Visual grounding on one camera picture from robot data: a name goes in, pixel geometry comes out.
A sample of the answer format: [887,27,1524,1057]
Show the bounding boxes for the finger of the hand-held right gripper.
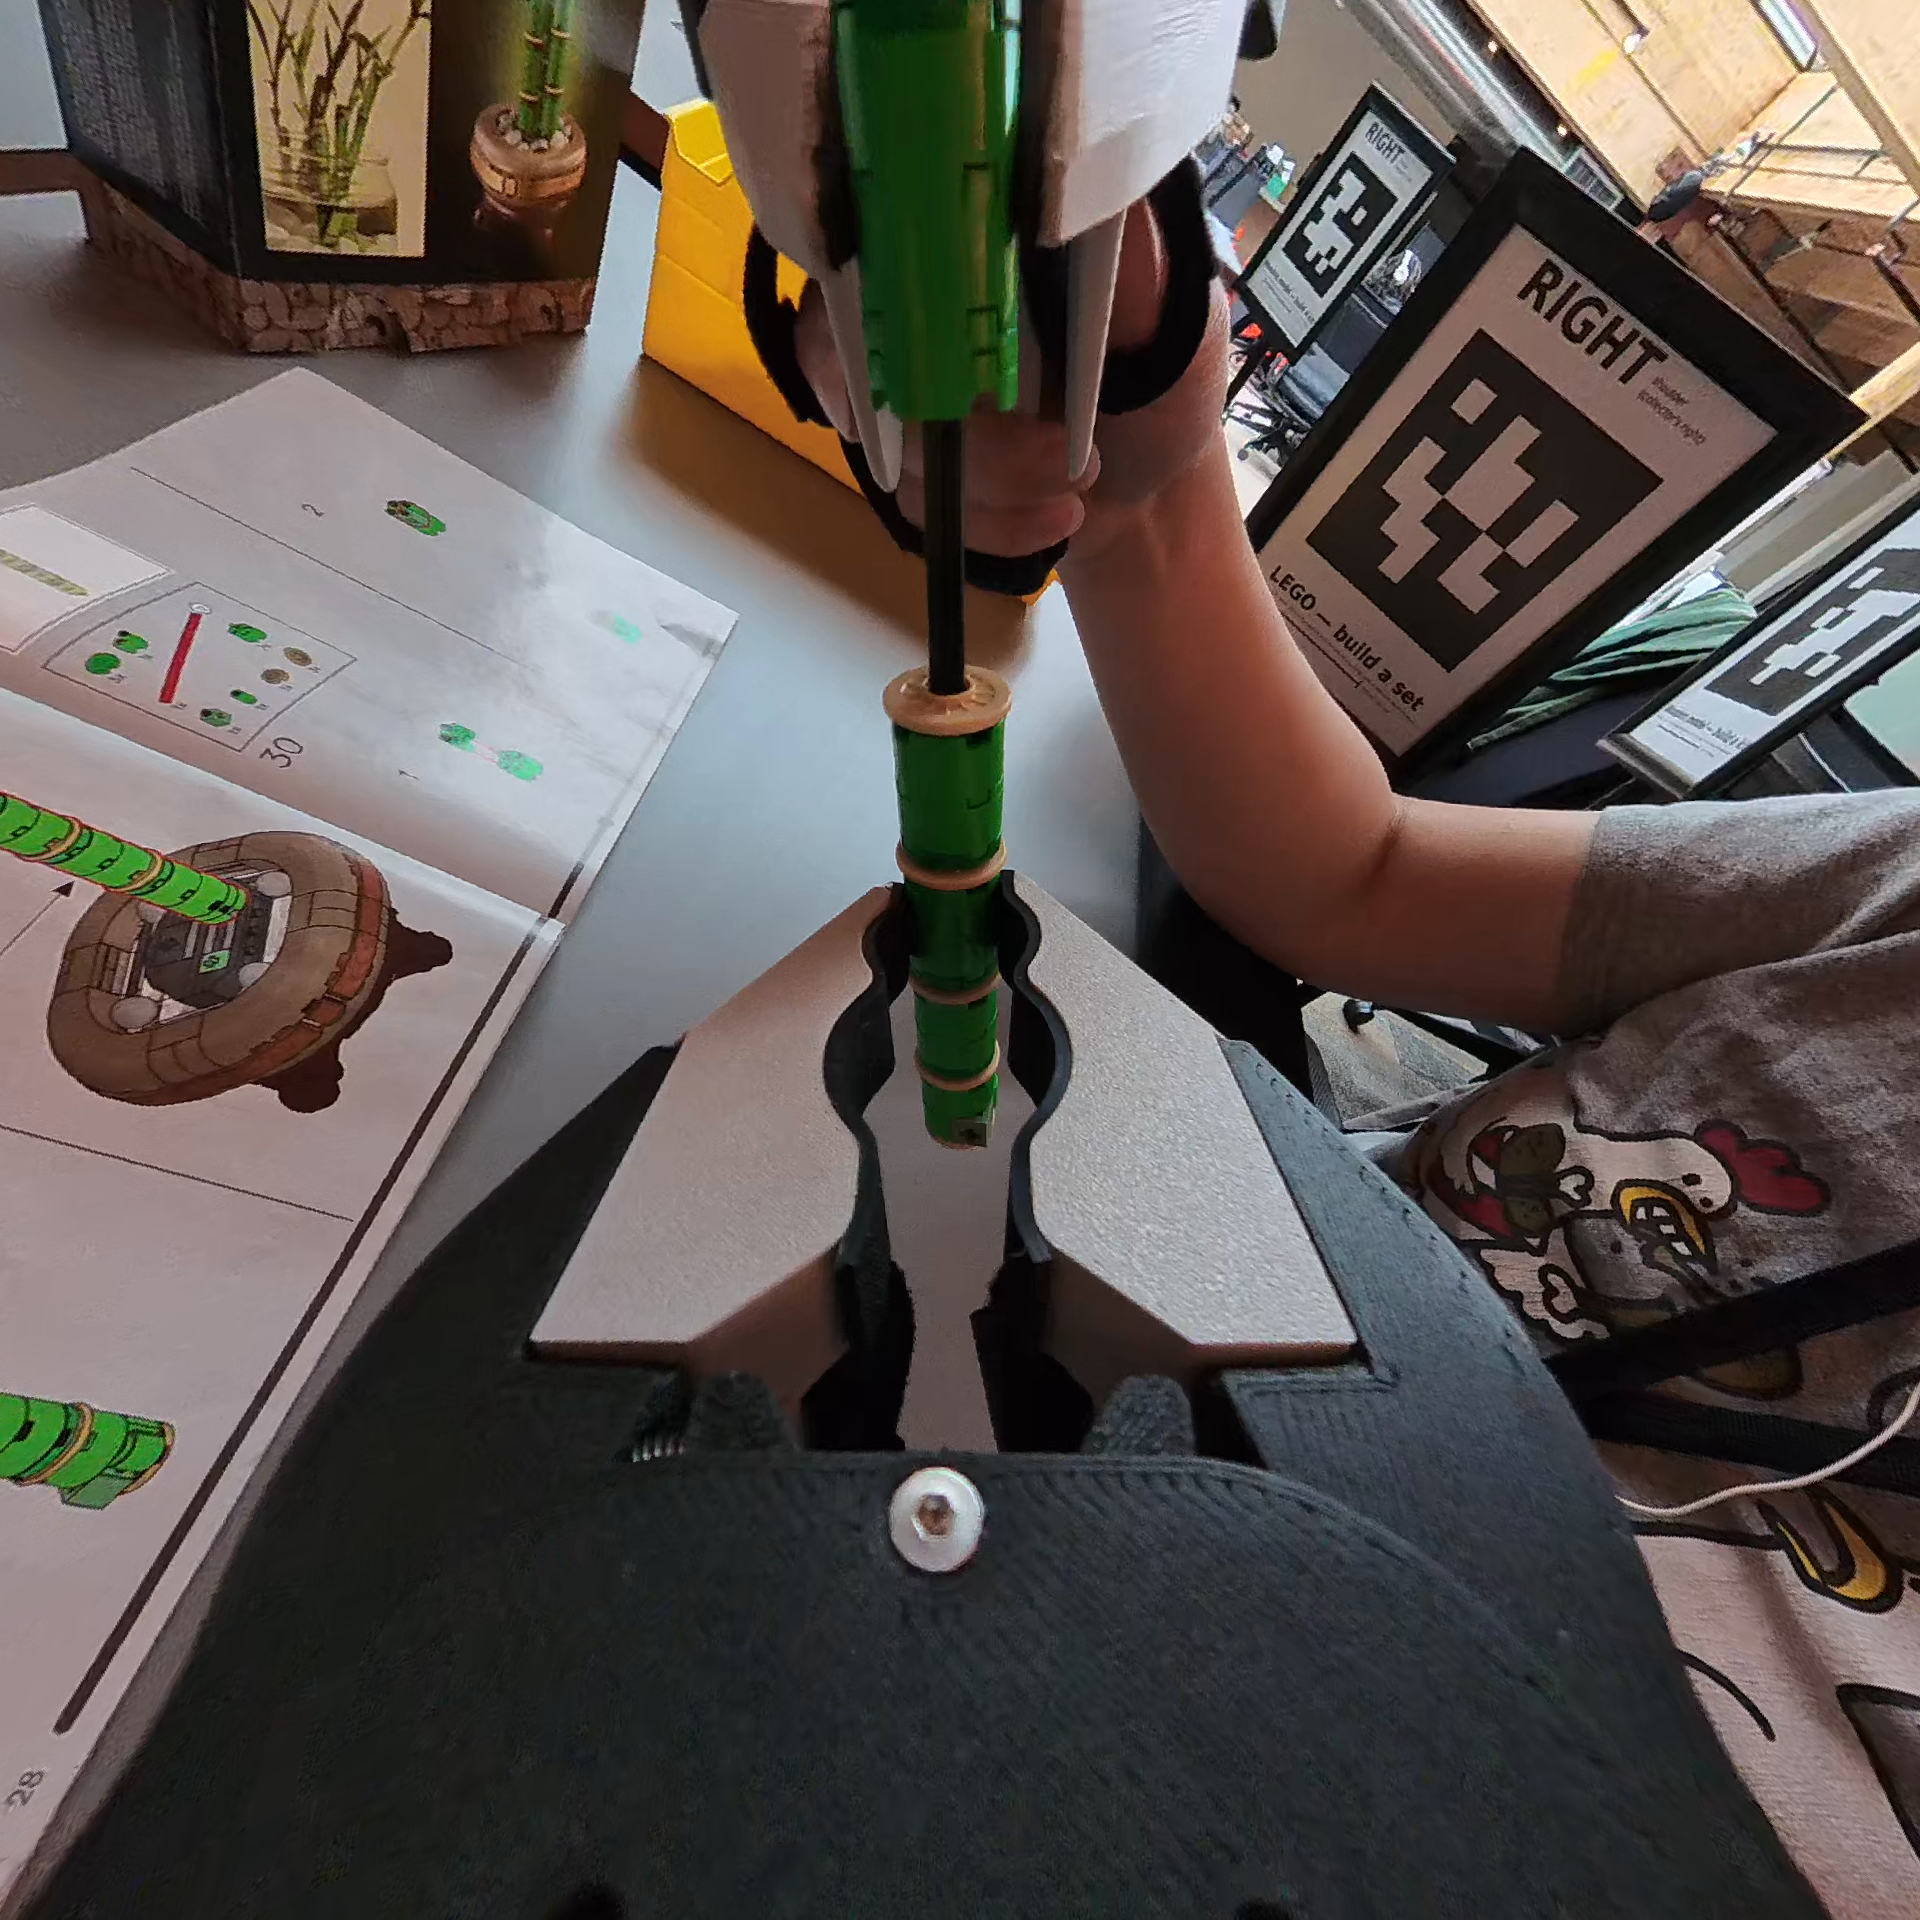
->
[1012,0,1249,486]
[703,0,906,494]

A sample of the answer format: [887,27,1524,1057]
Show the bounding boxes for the green bamboo stalk model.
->
[882,422,1015,1150]

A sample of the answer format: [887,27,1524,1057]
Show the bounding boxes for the person's right hand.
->
[792,192,1251,591]

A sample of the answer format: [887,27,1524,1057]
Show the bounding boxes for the green cylinder brick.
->
[830,0,1027,426]

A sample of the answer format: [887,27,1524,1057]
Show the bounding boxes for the person's right forearm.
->
[1056,435,1614,1039]

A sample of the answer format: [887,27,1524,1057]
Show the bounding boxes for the instruction booklet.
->
[0,369,742,1864]

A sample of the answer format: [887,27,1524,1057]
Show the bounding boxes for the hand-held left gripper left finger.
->
[528,884,916,1454]

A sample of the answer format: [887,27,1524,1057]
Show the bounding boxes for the black framed marker sign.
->
[1599,497,1920,798]
[1241,82,1462,355]
[1247,151,1871,783]

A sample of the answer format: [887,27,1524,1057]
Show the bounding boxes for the black building set box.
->
[38,0,648,355]

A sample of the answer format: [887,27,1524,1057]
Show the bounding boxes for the black harness strap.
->
[1546,1276,1920,1503]

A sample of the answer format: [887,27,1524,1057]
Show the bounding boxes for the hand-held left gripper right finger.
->
[977,879,1367,1454]

